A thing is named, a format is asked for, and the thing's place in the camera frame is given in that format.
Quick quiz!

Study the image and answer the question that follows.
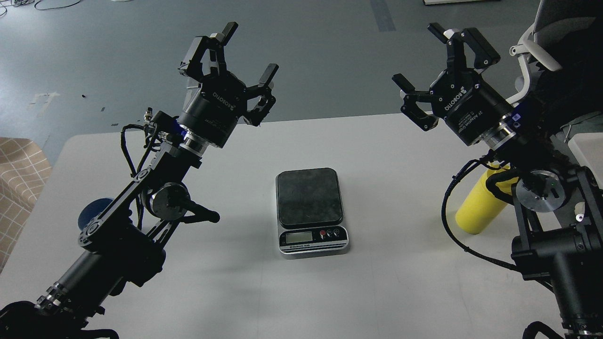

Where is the blue ribbed cup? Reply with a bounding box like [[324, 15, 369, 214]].
[[77, 197, 114, 230]]

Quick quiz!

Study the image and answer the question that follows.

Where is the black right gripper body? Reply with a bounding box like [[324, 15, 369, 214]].
[[429, 68, 513, 145]]

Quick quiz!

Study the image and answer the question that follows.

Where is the white grey office chair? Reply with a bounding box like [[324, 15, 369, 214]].
[[508, 0, 602, 142]]

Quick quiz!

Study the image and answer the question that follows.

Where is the yellow squeeze bottle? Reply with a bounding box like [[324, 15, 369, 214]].
[[455, 165, 510, 234]]

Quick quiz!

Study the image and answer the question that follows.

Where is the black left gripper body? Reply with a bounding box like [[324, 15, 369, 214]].
[[177, 70, 245, 148]]

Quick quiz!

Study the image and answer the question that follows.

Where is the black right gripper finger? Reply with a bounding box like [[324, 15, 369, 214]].
[[392, 73, 439, 131], [428, 22, 500, 76]]

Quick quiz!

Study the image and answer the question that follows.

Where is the beige checkered cloth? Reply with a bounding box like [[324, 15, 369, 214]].
[[0, 137, 52, 269]]

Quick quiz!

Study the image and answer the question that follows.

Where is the black floor cable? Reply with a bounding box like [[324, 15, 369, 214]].
[[0, 0, 83, 17]]

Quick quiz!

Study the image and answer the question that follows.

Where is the silver black kitchen scale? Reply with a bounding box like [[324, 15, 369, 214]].
[[276, 168, 351, 259]]

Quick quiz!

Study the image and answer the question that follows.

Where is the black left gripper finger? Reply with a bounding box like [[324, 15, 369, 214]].
[[178, 22, 239, 83], [238, 64, 279, 127]]

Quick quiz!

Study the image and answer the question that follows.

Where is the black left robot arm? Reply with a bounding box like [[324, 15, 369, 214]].
[[1, 22, 278, 339]]

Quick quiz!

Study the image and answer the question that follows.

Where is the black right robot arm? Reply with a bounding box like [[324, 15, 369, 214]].
[[392, 22, 602, 339]]

